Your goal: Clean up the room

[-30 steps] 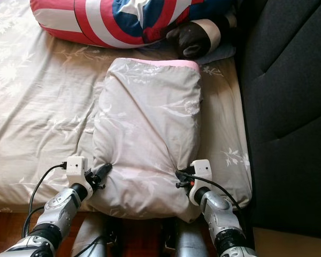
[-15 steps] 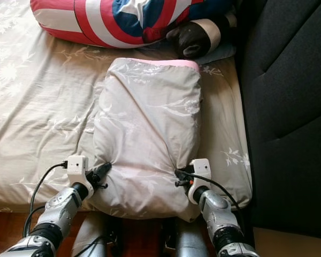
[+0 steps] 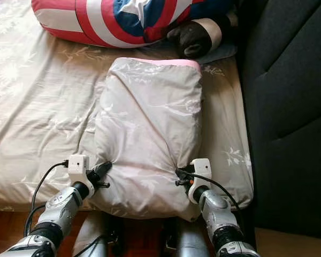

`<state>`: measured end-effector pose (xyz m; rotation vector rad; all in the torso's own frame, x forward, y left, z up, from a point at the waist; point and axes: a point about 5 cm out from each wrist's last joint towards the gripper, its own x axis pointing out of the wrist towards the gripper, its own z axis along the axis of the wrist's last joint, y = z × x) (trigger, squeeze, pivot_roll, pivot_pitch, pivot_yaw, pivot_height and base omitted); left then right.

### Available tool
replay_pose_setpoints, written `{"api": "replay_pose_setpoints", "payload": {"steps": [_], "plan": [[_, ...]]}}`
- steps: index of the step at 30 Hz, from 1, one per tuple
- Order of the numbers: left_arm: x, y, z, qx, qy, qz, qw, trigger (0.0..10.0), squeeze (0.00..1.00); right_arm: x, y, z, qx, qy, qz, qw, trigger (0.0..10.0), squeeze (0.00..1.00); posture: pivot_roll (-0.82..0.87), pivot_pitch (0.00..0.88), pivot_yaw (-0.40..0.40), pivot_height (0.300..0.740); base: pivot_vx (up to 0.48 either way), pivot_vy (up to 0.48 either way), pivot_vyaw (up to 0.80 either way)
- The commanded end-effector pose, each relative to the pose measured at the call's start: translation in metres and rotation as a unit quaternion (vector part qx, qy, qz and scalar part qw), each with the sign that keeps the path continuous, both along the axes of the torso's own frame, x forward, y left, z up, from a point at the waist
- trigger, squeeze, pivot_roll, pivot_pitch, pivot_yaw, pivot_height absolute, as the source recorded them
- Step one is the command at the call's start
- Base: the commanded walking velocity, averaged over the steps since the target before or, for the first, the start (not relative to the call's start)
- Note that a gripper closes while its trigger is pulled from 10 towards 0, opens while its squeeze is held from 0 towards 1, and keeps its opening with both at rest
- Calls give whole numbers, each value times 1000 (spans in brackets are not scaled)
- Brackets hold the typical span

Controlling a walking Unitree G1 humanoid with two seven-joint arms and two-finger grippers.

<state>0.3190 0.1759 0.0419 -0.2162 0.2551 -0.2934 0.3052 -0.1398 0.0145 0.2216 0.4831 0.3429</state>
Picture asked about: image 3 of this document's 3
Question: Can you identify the grey floral pillow pink edge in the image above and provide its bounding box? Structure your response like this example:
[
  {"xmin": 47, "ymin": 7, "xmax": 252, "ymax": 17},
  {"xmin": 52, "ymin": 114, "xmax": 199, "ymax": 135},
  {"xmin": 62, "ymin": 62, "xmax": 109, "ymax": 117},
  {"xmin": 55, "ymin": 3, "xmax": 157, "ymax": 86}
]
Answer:
[{"xmin": 90, "ymin": 57, "xmax": 205, "ymax": 223}]

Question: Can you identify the silver robot left leg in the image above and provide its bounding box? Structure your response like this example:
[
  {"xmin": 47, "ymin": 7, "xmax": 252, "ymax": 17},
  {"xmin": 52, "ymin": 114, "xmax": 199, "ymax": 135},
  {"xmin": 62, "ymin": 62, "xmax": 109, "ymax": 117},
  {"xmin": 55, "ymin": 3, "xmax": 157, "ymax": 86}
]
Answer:
[{"xmin": 72, "ymin": 211, "xmax": 113, "ymax": 257}]

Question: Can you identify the silver robot leg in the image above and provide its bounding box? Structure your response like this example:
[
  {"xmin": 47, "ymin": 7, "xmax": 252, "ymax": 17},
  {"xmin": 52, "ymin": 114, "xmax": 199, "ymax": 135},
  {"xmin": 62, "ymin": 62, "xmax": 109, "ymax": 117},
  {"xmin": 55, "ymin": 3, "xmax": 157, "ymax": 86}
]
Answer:
[
  {"xmin": 174, "ymin": 220, "xmax": 209, "ymax": 257},
  {"xmin": 72, "ymin": 211, "xmax": 113, "ymax": 257}
]

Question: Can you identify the silver robot right leg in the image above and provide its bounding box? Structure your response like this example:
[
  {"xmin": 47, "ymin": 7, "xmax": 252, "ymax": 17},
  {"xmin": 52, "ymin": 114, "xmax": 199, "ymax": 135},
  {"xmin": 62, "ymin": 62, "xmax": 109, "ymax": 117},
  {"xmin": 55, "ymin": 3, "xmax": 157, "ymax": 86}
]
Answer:
[{"xmin": 174, "ymin": 220, "xmax": 209, "ymax": 257}]

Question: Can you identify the black padded headboard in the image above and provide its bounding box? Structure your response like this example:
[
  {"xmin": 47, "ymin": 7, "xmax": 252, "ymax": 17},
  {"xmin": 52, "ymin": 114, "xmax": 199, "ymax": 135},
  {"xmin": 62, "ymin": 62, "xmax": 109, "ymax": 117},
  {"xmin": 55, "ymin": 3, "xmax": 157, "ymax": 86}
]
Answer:
[{"xmin": 233, "ymin": 0, "xmax": 321, "ymax": 240}]

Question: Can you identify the blue grey cushion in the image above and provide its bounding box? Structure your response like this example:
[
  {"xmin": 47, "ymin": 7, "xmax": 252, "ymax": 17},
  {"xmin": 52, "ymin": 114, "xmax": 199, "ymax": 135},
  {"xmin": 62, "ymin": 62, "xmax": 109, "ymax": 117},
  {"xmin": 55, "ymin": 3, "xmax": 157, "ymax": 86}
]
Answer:
[{"xmin": 201, "ymin": 42, "xmax": 238, "ymax": 65}]

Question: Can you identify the dark brown plush toy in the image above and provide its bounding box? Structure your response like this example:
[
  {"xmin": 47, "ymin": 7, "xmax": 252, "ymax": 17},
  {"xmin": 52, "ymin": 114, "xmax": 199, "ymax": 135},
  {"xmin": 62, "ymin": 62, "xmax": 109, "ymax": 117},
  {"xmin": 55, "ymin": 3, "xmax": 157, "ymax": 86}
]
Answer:
[{"xmin": 167, "ymin": 18, "xmax": 223, "ymax": 59}]

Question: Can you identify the red white blue shield cushion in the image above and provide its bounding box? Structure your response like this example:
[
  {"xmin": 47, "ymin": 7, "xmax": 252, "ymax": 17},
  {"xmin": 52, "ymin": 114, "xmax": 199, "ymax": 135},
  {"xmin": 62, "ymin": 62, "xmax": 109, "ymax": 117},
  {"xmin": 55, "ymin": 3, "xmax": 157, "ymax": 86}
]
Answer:
[{"xmin": 31, "ymin": 0, "xmax": 236, "ymax": 49}]

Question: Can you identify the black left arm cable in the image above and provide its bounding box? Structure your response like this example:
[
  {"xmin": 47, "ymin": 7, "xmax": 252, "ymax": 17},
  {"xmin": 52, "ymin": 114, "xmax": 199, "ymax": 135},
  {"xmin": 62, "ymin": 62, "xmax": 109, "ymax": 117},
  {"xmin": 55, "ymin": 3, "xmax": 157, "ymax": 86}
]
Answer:
[{"xmin": 24, "ymin": 160, "xmax": 70, "ymax": 237}]

